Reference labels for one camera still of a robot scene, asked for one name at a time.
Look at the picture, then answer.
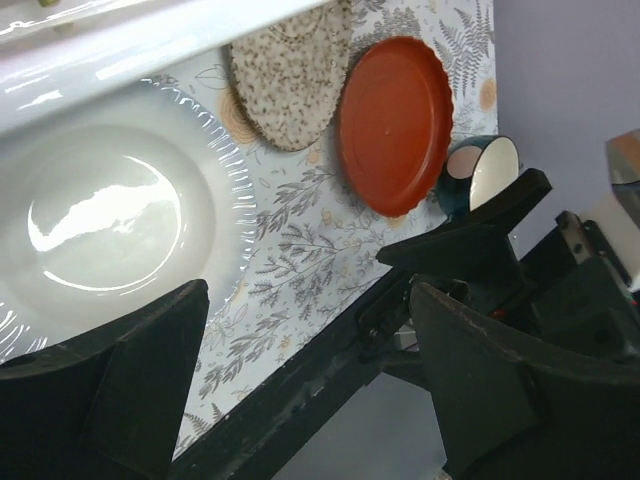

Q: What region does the yellow bamboo mat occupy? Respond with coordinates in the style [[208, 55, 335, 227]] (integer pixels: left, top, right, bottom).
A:
[[37, 0, 76, 34]]

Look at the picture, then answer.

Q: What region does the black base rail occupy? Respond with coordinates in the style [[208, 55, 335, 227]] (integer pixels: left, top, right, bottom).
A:
[[168, 268, 428, 479]]

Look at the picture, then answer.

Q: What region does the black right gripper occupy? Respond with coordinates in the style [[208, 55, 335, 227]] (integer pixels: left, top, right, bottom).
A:
[[376, 168, 639, 479]]

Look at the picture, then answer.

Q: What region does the white plastic bin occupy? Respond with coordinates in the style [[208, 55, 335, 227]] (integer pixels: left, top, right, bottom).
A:
[[1, 0, 318, 145]]

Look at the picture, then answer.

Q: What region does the black rimmed white bowl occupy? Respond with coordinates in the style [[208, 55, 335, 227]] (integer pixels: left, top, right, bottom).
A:
[[436, 135, 520, 221]]

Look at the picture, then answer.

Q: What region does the pale blue rimmed plate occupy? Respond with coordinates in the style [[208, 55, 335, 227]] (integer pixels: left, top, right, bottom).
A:
[[1, 79, 257, 361]]

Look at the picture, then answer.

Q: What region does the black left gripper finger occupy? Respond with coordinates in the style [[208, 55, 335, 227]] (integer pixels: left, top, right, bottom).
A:
[[1, 279, 209, 479]]

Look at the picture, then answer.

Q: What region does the red brown plate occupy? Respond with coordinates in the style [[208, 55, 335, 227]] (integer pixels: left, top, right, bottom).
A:
[[336, 36, 454, 217]]

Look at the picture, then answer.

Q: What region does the speckled beige plate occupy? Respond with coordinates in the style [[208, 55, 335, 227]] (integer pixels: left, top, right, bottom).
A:
[[230, 1, 352, 152]]

